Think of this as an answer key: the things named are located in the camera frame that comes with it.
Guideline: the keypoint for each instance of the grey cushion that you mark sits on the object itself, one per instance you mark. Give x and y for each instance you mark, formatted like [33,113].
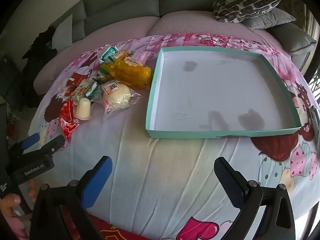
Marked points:
[272,20]

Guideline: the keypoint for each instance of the black and white patterned cushion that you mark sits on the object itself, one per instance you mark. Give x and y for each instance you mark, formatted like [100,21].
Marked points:
[245,2]

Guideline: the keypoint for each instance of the red patterned cloth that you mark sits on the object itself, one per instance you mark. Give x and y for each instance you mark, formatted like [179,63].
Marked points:
[110,231]

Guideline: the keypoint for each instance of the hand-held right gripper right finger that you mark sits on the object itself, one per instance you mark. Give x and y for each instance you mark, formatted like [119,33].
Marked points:
[226,180]

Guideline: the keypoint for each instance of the small green snack packet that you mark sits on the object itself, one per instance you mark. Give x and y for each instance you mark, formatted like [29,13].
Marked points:
[108,53]

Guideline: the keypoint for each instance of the pink snack packet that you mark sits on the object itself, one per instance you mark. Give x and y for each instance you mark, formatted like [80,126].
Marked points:
[145,55]

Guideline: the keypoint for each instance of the large yellow snack packet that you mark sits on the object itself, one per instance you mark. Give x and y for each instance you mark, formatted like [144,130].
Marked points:
[130,72]

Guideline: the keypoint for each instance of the white bun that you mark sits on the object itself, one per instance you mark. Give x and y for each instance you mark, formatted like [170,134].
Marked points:
[117,96]

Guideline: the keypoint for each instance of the grey sofa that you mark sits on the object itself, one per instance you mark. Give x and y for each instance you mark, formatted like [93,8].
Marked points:
[120,5]

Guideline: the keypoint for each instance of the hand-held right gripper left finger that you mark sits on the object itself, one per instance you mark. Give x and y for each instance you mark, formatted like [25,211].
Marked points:
[97,180]

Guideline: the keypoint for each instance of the printed blanket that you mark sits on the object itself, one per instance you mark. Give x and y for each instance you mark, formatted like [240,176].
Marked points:
[155,180]

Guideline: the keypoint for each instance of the person's left hand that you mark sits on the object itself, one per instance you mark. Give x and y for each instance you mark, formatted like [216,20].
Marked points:
[10,201]

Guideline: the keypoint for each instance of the red snack packet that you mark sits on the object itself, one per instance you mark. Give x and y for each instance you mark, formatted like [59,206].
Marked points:
[67,120]

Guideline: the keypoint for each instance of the pale jelly cup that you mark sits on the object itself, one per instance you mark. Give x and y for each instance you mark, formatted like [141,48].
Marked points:
[83,110]

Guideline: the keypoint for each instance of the beige snack packet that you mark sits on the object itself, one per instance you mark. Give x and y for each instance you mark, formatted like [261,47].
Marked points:
[122,55]

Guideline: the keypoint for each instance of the silver packet with orange print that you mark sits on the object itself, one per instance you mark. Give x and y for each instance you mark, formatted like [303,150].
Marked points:
[80,88]

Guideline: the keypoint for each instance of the pink sofa cover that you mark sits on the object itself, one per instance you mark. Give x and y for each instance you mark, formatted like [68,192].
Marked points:
[125,30]

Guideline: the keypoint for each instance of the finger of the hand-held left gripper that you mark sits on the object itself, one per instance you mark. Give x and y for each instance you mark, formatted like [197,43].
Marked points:
[50,146]
[31,139]

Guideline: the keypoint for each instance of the light blue pillow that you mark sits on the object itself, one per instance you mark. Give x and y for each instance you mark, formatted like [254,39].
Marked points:
[63,32]

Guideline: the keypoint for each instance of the dark clothing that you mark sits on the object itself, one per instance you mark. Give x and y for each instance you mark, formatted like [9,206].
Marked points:
[40,55]

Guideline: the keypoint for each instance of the shallow teal cardboard box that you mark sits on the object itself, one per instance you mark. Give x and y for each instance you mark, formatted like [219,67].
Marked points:
[212,92]

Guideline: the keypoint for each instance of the person's pink clothing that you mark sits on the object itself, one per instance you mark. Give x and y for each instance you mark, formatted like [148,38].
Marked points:
[12,230]

